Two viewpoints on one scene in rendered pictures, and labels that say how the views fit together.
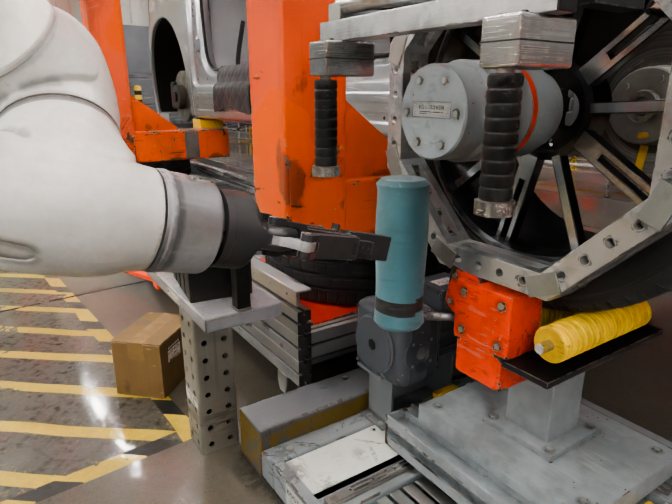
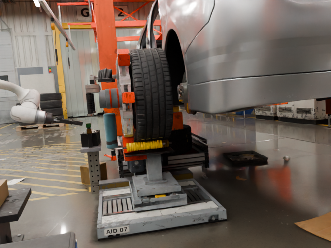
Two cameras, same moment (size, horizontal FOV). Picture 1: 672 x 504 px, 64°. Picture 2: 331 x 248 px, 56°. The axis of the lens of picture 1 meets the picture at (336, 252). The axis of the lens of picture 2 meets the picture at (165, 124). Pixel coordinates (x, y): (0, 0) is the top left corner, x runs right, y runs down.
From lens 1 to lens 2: 1.80 m
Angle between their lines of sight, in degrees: 25
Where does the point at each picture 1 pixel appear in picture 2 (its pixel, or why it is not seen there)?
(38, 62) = (25, 97)
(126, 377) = (83, 177)
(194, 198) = (40, 113)
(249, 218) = (49, 116)
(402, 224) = (106, 123)
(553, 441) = (150, 180)
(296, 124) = not seen: hidden behind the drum
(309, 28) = not seen: hidden behind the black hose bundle
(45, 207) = (20, 113)
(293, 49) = (104, 85)
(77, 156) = (25, 108)
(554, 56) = (94, 90)
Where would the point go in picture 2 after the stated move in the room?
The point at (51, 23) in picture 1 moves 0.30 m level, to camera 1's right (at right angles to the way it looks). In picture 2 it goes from (28, 92) to (63, 89)
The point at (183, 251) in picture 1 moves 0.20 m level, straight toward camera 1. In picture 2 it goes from (38, 119) to (20, 123)
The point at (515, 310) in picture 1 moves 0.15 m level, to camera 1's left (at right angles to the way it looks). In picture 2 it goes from (124, 140) to (106, 140)
